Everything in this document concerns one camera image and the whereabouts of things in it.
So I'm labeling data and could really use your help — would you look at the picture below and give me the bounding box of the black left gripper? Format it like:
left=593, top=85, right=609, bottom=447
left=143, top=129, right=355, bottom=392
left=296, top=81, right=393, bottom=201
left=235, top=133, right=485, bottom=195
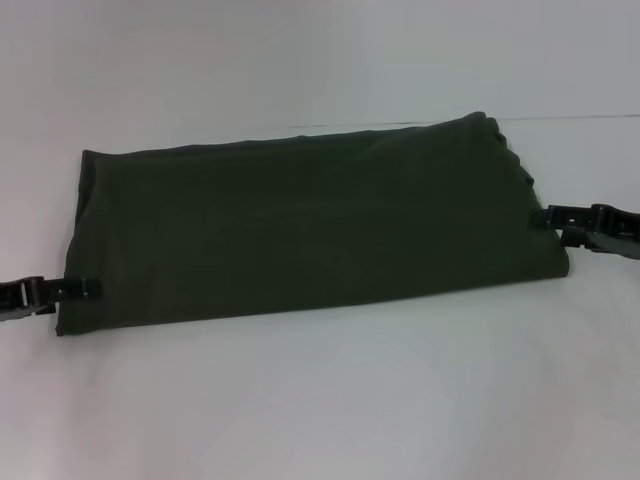
left=0, top=275, right=104, bottom=327

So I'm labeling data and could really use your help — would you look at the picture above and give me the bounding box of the dark green FREE shirt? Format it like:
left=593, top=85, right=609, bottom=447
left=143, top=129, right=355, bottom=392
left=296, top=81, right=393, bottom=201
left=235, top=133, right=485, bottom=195
left=53, top=110, right=572, bottom=337

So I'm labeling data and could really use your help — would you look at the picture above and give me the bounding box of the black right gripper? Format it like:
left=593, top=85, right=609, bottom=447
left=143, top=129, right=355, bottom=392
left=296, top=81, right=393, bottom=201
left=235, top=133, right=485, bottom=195
left=529, top=201, right=640, bottom=262

